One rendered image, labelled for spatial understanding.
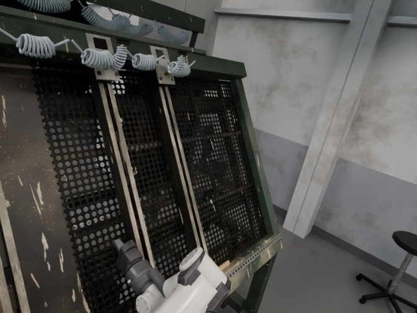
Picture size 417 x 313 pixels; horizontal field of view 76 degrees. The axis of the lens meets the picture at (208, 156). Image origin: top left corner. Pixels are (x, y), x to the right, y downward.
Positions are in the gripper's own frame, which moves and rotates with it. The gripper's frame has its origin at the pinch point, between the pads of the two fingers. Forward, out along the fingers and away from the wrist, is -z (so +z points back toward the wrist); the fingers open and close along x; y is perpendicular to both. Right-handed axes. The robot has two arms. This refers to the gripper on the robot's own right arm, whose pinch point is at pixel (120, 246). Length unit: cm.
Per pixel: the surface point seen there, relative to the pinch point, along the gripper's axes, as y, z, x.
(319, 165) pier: -274, -10, -28
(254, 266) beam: -81, 27, -37
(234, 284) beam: -61, 27, -37
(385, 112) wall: -301, 13, 53
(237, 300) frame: -112, 24, -104
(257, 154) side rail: -114, -17, 9
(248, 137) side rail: -110, -27, 18
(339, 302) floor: -205, 86, -109
